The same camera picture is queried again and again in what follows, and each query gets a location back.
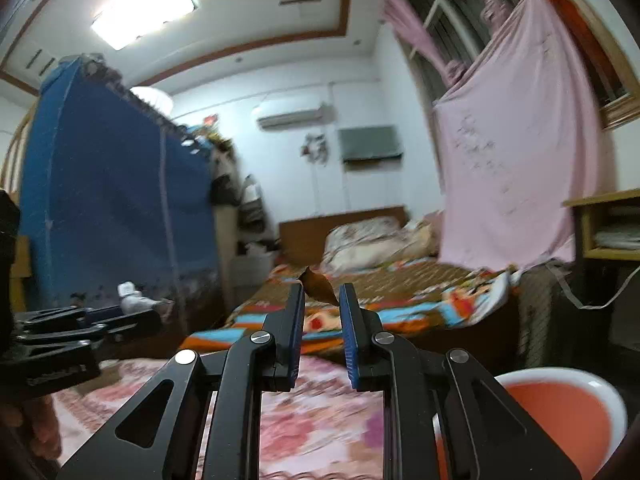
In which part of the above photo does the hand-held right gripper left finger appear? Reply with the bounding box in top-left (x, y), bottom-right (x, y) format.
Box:
top-left (55, 285), bottom-right (306, 480)

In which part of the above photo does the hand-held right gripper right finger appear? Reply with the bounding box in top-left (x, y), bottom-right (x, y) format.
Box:
top-left (340, 284), bottom-right (583, 480)

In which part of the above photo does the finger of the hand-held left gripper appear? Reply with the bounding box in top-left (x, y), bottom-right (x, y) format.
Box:
top-left (14, 306), bottom-right (102, 327)
top-left (82, 310), bottom-right (162, 345)

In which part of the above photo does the white tissue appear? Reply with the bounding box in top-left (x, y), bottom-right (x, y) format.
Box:
top-left (117, 281), bottom-right (174, 316)

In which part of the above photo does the brown dry leaf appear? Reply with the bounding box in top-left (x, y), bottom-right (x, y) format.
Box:
top-left (297, 266), bottom-right (341, 307)

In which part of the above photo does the white bin with orange liner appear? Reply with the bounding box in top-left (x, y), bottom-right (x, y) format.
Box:
top-left (434, 367), bottom-right (629, 480)

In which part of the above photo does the person's left hand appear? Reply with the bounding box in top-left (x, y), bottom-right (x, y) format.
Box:
top-left (10, 396), bottom-right (63, 463)

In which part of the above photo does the white storage box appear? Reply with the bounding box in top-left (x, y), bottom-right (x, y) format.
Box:
top-left (235, 252), bottom-right (277, 312)

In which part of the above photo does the wooden bed headboard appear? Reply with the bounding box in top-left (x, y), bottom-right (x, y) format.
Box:
top-left (278, 205), bottom-right (406, 267)

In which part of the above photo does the floral quilt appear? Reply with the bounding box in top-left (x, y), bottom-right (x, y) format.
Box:
top-left (320, 217), bottom-right (442, 277)

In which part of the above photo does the bed with colourful blanket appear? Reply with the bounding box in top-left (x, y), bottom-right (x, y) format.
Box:
top-left (180, 257), bottom-right (517, 359)

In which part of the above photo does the pink floral blanket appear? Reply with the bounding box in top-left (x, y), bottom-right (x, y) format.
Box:
top-left (50, 350), bottom-right (387, 480)

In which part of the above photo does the cluttered shelf unit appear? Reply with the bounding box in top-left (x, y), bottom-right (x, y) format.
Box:
top-left (210, 140), bottom-right (279, 312)

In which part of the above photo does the blue fabric wardrobe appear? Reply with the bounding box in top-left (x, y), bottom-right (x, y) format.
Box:
top-left (17, 57), bottom-right (224, 322)

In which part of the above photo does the white air conditioner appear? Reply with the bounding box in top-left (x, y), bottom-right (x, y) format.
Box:
top-left (256, 104), bottom-right (335, 130)

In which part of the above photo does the pink hanging sheet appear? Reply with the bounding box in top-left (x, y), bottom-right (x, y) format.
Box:
top-left (432, 0), bottom-right (602, 269)

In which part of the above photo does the wooden desk shelf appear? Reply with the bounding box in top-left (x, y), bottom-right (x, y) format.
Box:
top-left (562, 190), bottom-right (640, 262)

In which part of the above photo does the stack of papers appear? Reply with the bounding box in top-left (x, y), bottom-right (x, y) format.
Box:
top-left (592, 220), bottom-right (640, 249)

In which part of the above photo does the rectangular ceiling light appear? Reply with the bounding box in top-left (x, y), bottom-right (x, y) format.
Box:
top-left (91, 0), bottom-right (199, 52)

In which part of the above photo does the pink curtain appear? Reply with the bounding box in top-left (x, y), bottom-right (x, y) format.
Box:
top-left (382, 0), bottom-right (512, 87)

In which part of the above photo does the red cloth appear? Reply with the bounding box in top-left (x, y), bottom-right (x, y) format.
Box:
top-left (537, 0), bottom-right (632, 107)

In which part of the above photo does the wall decoration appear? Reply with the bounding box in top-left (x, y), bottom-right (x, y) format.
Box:
top-left (300, 135), bottom-right (331, 164)

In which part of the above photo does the wall-mounted grey television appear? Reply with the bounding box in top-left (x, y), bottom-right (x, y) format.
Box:
top-left (338, 125), bottom-right (404, 164)

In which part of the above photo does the white strap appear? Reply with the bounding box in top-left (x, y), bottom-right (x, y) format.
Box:
top-left (547, 255), bottom-right (640, 311)

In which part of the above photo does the window with white frame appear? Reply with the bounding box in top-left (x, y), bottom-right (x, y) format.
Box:
top-left (395, 0), bottom-right (507, 107)

